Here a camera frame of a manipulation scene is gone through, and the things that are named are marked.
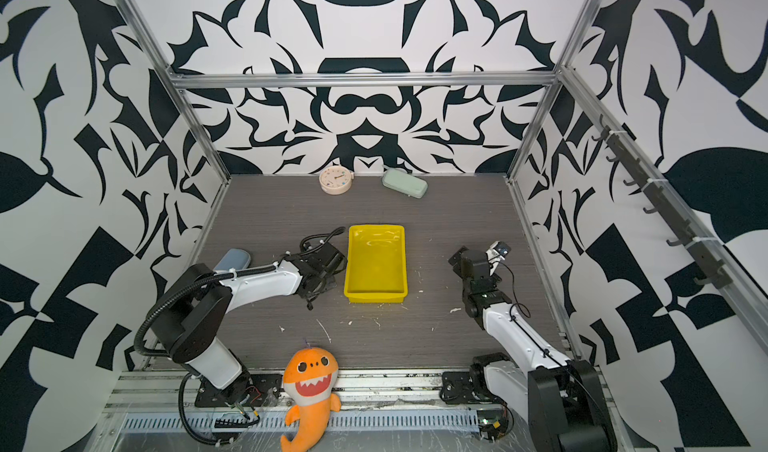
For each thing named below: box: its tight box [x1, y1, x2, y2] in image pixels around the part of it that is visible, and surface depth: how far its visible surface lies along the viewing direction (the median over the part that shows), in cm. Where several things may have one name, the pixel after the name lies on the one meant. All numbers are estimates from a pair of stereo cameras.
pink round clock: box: [319, 166, 355, 195], surface depth 117 cm
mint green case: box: [382, 168, 428, 199], surface depth 118 cm
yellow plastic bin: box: [344, 224, 408, 304], surface depth 94 cm
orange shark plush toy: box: [280, 347, 342, 452], surface depth 69 cm
